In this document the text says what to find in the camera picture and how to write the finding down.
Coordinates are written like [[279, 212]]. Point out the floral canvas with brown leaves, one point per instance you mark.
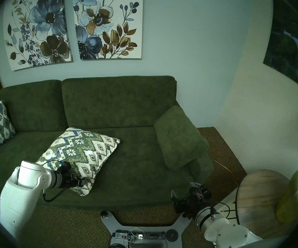
[[107, 22]]

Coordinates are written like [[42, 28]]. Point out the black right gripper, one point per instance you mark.
[[193, 203]]

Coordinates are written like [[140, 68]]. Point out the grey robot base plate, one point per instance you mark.
[[123, 224]]

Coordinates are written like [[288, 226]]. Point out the black power strip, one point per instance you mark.
[[154, 235]]

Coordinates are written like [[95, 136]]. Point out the black round base disc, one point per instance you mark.
[[171, 235]]

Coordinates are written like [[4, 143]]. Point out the floral canvas with blue flowers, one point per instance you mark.
[[45, 22]]

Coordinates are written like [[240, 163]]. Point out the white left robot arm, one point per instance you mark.
[[17, 195]]

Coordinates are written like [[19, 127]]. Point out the round wooden side table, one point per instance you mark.
[[260, 198]]

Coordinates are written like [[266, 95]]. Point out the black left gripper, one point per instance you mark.
[[70, 179]]

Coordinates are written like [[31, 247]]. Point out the black base knob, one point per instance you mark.
[[104, 214]]

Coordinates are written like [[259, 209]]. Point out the waterfall forest wall poster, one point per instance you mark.
[[293, 43]]

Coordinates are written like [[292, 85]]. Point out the green fabric sofa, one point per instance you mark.
[[125, 108]]

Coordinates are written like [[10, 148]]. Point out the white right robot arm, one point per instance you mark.
[[224, 232]]

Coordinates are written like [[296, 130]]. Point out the yellow green speckled vase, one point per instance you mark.
[[296, 195]]

